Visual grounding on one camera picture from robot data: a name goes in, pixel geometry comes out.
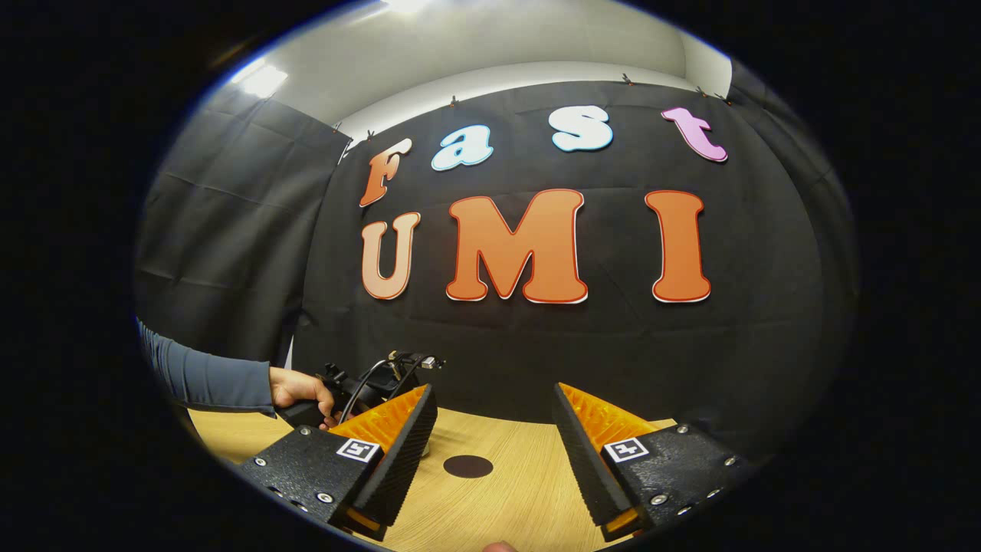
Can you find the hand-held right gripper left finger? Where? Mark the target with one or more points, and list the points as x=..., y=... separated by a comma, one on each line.
x=398, y=460

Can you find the black backdrop cloth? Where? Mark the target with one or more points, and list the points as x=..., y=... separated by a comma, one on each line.
x=536, y=345

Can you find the ceiling light panel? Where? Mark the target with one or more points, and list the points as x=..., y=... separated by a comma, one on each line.
x=260, y=79

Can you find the dark brown round coaster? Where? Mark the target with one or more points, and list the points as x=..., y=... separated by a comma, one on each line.
x=467, y=466

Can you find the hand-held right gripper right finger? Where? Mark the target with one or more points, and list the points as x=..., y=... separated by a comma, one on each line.
x=586, y=460

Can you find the wooden desktop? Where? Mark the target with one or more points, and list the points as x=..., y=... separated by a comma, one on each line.
x=498, y=506

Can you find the dark grey hanging cloth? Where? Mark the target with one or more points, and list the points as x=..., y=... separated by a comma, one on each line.
x=230, y=230

